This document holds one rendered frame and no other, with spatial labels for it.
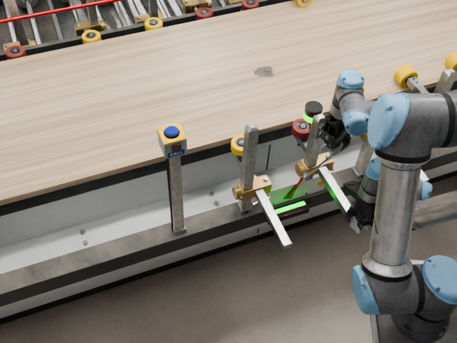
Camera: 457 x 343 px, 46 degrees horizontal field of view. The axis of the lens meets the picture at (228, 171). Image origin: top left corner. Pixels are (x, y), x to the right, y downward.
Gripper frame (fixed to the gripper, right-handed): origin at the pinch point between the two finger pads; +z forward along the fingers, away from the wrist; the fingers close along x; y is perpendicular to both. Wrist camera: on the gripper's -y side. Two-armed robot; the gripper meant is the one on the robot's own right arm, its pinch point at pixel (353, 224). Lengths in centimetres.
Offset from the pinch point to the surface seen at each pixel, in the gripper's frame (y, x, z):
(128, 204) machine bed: -47, -69, 17
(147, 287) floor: -44, -68, 83
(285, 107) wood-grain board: -53, -2, -7
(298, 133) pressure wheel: -39.0, -2.9, -7.4
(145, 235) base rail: -28, -67, 13
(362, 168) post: -25.1, 20.1, 7.0
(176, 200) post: -25, -56, -8
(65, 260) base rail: -28, -96, 13
